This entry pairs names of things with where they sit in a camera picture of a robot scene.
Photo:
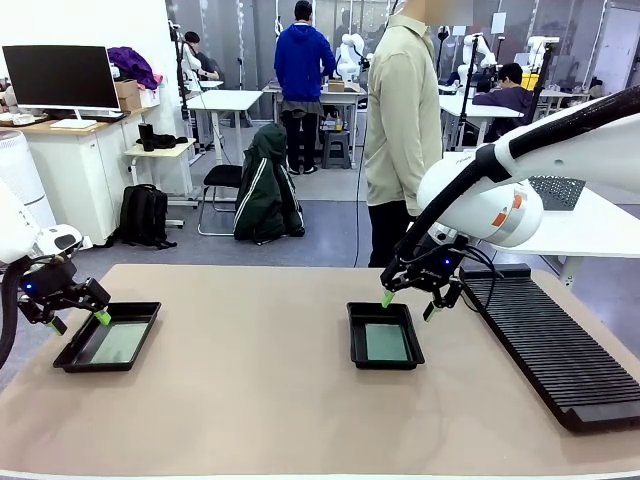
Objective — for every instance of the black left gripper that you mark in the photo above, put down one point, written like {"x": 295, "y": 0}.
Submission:
{"x": 42, "y": 287}

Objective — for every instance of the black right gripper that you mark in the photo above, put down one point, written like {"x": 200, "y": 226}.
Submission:
{"x": 435, "y": 270}

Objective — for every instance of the green circuit board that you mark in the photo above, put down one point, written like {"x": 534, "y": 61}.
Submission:
{"x": 120, "y": 342}
{"x": 387, "y": 342}

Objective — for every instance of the black ESD tray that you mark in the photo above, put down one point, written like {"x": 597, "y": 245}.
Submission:
{"x": 145, "y": 312}
{"x": 357, "y": 345}

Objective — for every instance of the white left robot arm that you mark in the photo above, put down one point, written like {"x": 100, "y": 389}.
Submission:
{"x": 15, "y": 225}

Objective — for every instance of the person's left forearm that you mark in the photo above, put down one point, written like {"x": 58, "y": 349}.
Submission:
{"x": 425, "y": 165}

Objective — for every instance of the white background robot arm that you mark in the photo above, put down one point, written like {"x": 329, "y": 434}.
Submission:
{"x": 472, "y": 55}
{"x": 537, "y": 47}
{"x": 189, "y": 62}
{"x": 346, "y": 55}

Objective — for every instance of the black backpack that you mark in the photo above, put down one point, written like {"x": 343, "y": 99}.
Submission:
{"x": 145, "y": 215}

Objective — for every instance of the white cabinet wooden top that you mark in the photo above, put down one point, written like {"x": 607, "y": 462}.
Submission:
{"x": 75, "y": 165}

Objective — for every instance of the black slotted board rack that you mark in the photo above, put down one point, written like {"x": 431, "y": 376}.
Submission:
{"x": 550, "y": 350}

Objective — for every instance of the white air purifier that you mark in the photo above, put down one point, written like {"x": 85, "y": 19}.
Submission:
{"x": 20, "y": 165}

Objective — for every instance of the person in beige shirt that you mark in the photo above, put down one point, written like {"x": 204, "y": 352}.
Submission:
{"x": 400, "y": 125}

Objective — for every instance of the grey plastic stool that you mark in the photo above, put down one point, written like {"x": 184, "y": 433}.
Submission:
{"x": 336, "y": 147}

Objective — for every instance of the grey mesh basket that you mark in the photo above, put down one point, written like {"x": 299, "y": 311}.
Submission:
{"x": 560, "y": 192}

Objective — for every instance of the white rounded table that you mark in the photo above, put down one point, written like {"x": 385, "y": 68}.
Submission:
{"x": 585, "y": 230}

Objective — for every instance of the small wooden side table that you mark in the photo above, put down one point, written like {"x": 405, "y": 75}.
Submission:
{"x": 160, "y": 152}

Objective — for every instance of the dark green striped jacket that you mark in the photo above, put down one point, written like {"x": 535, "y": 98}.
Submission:
{"x": 267, "y": 190}

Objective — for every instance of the white keyboard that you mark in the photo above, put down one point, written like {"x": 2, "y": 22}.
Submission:
{"x": 72, "y": 123}

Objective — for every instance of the white desk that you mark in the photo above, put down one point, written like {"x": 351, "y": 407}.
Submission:
{"x": 225, "y": 99}
{"x": 470, "y": 106}

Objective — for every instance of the black tumbler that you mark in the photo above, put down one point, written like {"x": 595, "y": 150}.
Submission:
{"x": 146, "y": 137}

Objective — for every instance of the black cloth bundle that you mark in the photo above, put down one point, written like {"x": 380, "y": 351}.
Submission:
{"x": 167, "y": 141}

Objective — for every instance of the black office chair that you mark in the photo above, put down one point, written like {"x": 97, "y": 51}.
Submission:
{"x": 222, "y": 175}

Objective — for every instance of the grey workbench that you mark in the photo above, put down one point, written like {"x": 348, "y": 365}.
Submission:
{"x": 345, "y": 95}

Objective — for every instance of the seated person dark clothes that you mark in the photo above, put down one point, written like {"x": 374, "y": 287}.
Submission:
{"x": 507, "y": 97}

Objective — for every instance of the small cardboard box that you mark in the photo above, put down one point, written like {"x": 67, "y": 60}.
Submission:
{"x": 336, "y": 86}

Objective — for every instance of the brown cardboard box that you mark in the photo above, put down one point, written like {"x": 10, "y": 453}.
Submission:
{"x": 127, "y": 95}

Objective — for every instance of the black computer monitor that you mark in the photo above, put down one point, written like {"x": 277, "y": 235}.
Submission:
{"x": 60, "y": 75}

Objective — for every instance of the yellow box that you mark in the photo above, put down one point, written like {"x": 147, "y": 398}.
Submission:
{"x": 530, "y": 81}

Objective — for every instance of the grey storage shelf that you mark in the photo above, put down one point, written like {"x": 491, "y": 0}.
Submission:
{"x": 565, "y": 97}

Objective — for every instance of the purple cloth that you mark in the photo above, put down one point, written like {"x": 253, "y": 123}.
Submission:
{"x": 132, "y": 65}

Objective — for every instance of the person in blue hoodie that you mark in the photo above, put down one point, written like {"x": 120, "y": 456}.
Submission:
{"x": 302, "y": 65}

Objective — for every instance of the white paper sign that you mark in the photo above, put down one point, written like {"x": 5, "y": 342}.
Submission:
{"x": 498, "y": 23}

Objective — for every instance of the seated person black cap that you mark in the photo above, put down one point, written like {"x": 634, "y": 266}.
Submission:
{"x": 200, "y": 62}

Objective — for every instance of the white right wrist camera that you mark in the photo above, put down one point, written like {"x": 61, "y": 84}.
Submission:
{"x": 442, "y": 234}

